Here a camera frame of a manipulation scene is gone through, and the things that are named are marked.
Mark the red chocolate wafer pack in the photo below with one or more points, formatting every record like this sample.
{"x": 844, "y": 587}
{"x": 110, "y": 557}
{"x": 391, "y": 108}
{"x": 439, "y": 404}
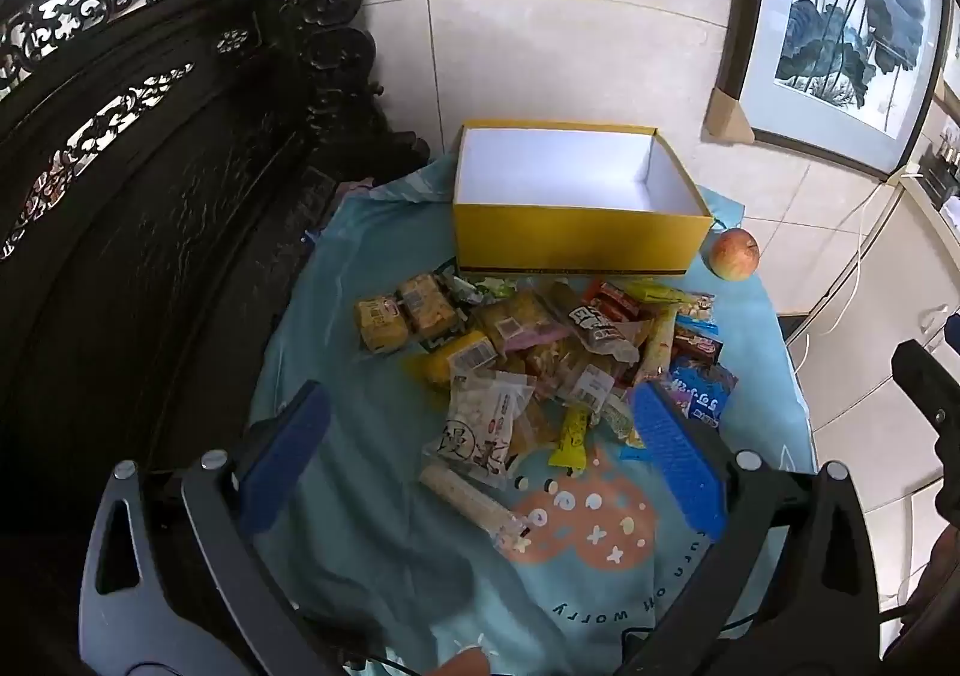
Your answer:
{"x": 613, "y": 302}

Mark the dark carved wooden furniture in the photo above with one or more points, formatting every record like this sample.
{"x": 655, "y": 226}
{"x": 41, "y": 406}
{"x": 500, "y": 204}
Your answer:
{"x": 163, "y": 165}

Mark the white bun snack pack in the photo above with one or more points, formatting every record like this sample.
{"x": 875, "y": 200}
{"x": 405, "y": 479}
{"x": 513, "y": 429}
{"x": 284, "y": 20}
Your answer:
{"x": 478, "y": 430}

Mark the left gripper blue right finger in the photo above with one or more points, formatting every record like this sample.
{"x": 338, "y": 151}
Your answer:
{"x": 692, "y": 480}

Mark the red yellow apple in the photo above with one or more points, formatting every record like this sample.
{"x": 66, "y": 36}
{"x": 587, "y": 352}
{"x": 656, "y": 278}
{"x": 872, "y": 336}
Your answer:
{"x": 734, "y": 256}

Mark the yellow rice cracker stick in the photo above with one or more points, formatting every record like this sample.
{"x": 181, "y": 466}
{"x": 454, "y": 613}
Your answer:
{"x": 570, "y": 452}

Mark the green white candy packet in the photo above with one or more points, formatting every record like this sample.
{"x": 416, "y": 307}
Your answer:
{"x": 475, "y": 291}

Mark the cream snack stick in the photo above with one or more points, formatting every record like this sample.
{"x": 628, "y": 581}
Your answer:
{"x": 507, "y": 531}

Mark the blue snack packet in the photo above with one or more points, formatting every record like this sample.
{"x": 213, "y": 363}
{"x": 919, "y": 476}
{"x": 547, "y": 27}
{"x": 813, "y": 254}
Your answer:
{"x": 701, "y": 390}

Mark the black white long snack pack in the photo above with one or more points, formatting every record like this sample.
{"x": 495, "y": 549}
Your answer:
{"x": 592, "y": 327}

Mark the yellow cardboard box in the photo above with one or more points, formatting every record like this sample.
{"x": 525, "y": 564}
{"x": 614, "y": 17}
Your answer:
{"x": 577, "y": 198}

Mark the framed lotus painting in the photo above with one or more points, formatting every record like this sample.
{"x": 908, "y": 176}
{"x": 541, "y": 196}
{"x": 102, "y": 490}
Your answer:
{"x": 848, "y": 81}

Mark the yellow green snack bag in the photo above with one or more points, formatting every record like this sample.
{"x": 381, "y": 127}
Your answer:
{"x": 694, "y": 305}

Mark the brown cake pack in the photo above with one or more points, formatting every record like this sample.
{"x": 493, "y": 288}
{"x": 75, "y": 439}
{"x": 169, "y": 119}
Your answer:
{"x": 431, "y": 313}

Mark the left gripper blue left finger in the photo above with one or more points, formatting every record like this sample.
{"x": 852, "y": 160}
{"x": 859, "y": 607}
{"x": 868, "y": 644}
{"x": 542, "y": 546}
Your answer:
{"x": 276, "y": 453}

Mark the yellow cake pack left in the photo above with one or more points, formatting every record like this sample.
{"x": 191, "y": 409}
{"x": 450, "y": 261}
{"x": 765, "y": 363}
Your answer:
{"x": 381, "y": 325}

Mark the pink biscuit pack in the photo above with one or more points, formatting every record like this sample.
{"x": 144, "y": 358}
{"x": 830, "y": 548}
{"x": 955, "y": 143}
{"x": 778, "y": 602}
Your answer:
{"x": 518, "y": 323}

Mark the yellow barcode snack pack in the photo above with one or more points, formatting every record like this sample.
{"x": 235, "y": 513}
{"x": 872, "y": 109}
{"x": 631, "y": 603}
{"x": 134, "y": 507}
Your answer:
{"x": 438, "y": 368}

